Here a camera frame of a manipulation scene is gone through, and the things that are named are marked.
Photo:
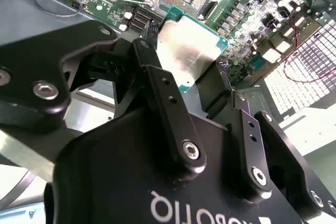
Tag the silver green CPU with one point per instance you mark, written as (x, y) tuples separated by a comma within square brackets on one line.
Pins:
[(189, 45)]

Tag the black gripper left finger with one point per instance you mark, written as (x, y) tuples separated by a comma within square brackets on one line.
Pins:
[(34, 58)]

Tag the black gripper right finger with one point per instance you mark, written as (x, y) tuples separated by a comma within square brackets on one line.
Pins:
[(252, 142)]

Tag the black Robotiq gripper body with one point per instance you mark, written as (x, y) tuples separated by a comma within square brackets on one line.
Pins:
[(118, 169)]

